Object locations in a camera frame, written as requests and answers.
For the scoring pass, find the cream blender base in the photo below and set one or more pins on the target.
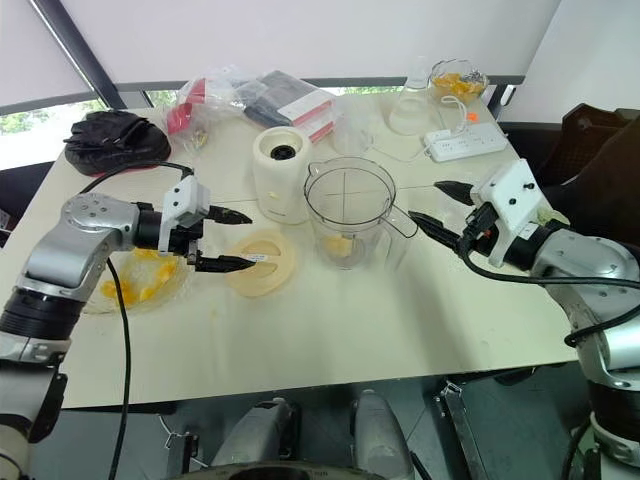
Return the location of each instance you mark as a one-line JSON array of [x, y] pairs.
[[275, 185]]

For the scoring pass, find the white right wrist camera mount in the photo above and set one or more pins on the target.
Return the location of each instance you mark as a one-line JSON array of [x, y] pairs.
[[515, 187]]

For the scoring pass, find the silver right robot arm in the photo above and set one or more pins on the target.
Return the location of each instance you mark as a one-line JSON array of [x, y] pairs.
[[590, 260]]

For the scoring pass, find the grey rounded leg cover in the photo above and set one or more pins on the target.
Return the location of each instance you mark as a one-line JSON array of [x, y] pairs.
[[380, 440], [255, 435]]

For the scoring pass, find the small orange tag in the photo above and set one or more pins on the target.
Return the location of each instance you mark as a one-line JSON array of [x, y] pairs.
[[473, 117]]

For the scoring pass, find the red packet in plastic bag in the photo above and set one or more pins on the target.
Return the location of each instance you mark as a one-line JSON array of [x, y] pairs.
[[185, 112]]

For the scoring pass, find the small bag of yellow bits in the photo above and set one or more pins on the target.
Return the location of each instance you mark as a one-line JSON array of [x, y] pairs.
[[196, 141]]

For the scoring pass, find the black metal table bracket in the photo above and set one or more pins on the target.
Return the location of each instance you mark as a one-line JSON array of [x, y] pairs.
[[182, 452]]

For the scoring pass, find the orange fruit piece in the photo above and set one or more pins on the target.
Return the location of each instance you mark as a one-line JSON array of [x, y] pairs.
[[120, 292], [165, 270], [146, 292]]

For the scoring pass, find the glass bowl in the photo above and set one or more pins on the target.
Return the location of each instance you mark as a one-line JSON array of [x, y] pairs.
[[457, 70]]

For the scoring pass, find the dark window frame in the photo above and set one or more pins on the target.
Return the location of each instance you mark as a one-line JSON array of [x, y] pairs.
[[75, 55]]

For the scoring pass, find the pale yellow food piece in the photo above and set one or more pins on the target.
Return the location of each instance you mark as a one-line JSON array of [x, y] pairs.
[[337, 246]]

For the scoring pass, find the cream round blender lid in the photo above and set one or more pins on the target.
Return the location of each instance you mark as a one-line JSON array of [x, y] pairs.
[[270, 281]]

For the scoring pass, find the orange fruit chunks heap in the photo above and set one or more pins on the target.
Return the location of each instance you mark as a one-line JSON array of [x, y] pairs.
[[452, 85]]

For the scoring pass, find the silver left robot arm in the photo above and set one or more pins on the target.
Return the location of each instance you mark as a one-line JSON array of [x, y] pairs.
[[65, 250]]

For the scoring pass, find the black metal table leg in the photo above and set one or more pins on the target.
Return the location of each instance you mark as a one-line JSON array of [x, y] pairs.
[[460, 435]]

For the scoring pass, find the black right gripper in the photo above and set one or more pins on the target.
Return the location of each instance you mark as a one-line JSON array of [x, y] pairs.
[[477, 230]]

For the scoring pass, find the clear blender jug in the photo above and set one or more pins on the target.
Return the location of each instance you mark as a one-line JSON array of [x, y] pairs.
[[350, 220]]

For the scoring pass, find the clear glass plate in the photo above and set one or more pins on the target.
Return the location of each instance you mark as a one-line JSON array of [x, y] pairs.
[[175, 287]]

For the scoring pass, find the plastic bags with packages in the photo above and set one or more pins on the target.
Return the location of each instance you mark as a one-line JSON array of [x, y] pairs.
[[285, 95]]

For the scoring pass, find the clear glass flask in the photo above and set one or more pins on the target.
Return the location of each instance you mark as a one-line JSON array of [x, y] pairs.
[[414, 110]]

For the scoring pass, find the white power strip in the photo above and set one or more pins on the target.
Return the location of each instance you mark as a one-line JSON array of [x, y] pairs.
[[465, 142]]

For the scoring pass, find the clear plastic wrapper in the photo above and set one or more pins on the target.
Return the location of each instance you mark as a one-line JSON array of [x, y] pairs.
[[356, 130]]

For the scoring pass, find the black gloves pile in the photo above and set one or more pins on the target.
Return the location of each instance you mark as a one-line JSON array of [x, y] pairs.
[[120, 145]]

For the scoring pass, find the black red white box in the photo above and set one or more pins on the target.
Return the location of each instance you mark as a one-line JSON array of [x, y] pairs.
[[320, 127]]

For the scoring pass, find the green cloth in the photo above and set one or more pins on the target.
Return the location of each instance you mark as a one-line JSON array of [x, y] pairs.
[[550, 216]]

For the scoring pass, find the crumpled clear plastic bag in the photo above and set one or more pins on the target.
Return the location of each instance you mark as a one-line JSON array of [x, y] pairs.
[[232, 90]]

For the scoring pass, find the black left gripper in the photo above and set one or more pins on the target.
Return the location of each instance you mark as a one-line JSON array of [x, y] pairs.
[[187, 240]]

